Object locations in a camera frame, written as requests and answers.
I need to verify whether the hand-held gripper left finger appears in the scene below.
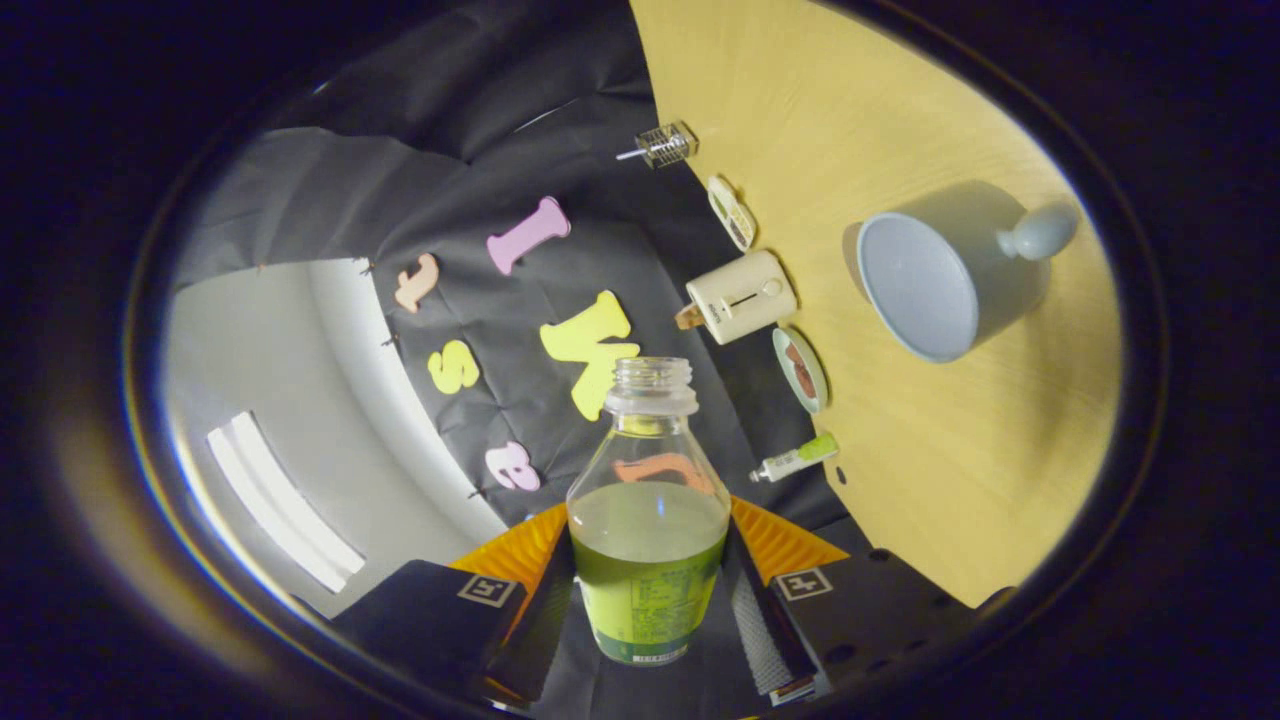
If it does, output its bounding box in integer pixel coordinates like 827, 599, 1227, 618
330, 500, 576, 706

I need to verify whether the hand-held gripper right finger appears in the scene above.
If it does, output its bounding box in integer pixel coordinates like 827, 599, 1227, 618
722, 495, 1013, 707

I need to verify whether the clear juice bottle green label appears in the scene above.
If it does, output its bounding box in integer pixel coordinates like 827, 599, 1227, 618
566, 356, 731, 666

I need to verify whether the grey cup with handle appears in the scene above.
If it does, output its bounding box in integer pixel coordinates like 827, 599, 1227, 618
856, 180, 1081, 364

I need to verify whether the white and green tube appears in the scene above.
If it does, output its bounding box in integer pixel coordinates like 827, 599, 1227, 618
750, 432, 841, 484

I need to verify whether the wooden table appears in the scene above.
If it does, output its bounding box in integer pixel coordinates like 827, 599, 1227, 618
630, 0, 1123, 611

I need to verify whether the pale green plate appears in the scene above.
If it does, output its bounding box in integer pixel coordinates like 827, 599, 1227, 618
771, 327, 830, 414

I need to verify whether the long ceiling light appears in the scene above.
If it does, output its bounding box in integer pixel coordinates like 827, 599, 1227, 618
207, 411, 367, 595

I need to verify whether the cream toaster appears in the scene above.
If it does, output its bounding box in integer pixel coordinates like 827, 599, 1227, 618
686, 250, 799, 346

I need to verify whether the white divided snack tray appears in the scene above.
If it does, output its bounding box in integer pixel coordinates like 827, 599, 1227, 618
707, 176, 756, 253

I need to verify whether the black backdrop cloth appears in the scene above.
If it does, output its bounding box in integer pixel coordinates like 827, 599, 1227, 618
175, 0, 871, 719

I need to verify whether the clear wire-pattern glass holder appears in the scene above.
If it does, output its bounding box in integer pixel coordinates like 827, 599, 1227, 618
640, 121, 700, 169

